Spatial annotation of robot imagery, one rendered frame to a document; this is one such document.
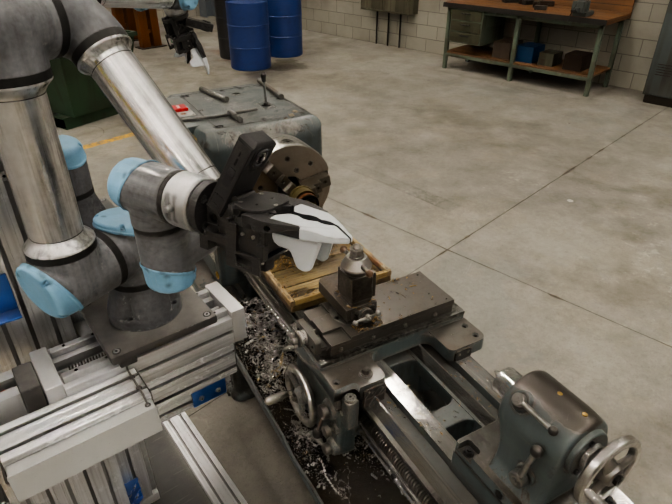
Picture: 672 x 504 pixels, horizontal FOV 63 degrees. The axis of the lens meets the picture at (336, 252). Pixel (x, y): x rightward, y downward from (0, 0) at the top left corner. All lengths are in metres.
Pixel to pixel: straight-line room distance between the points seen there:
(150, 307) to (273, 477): 1.31
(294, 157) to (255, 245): 1.22
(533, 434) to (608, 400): 1.80
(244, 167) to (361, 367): 0.87
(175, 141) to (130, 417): 0.54
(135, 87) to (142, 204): 0.23
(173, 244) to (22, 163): 0.28
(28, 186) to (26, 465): 0.48
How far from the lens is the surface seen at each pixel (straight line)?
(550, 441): 1.07
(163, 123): 0.91
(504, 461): 1.20
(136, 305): 1.16
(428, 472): 1.29
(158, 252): 0.80
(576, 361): 3.01
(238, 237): 0.66
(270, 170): 1.79
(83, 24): 0.96
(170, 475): 2.15
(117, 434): 1.16
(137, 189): 0.76
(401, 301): 1.53
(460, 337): 1.55
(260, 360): 1.94
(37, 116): 0.95
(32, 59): 0.92
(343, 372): 1.40
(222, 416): 2.57
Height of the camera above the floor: 1.88
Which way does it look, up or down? 32 degrees down
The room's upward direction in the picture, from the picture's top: straight up
